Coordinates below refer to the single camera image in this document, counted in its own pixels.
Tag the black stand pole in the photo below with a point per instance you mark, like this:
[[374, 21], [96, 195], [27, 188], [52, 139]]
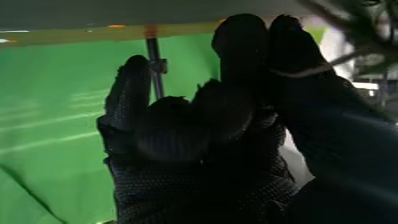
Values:
[[155, 66]]

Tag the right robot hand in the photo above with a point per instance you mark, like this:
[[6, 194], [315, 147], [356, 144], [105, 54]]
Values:
[[237, 173]]

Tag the green sprig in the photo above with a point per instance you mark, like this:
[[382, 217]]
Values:
[[372, 31]]

